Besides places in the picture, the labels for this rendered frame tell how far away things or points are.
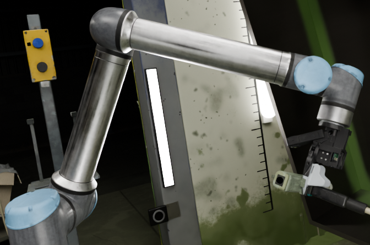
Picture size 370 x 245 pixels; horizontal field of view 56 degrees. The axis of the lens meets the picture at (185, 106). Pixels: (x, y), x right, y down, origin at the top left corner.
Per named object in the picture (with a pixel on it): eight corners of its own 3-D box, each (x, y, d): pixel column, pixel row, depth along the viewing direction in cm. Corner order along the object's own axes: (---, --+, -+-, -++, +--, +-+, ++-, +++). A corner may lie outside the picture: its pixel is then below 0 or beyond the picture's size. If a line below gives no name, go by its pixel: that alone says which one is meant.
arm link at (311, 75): (77, -5, 91) (342, 55, 81) (97, 5, 103) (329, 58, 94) (69, 39, 93) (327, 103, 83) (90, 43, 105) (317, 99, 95)
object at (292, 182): (359, 200, 80) (270, 167, 95) (353, 220, 80) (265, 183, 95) (387, 201, 118) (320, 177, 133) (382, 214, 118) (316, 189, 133)
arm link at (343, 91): (326, 66, 106) (359, 75, 104) (314, 105, 105) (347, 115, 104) (335, 59, 96) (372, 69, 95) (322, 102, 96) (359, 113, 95)
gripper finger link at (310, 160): (306, 175, 95) (316, 146, 97) (301, 174, 96) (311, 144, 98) (311, 179, 99) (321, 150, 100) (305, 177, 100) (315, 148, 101)
